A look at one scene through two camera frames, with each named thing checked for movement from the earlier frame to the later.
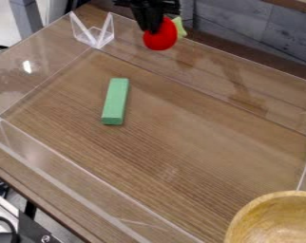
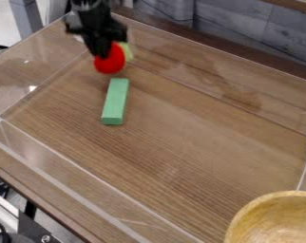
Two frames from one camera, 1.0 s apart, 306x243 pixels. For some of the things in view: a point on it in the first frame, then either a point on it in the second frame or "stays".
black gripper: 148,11 → 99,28
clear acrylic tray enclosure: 218,126 stays
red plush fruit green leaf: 170,32 → 114,63
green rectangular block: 115,102 stays
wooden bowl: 277,217 stays
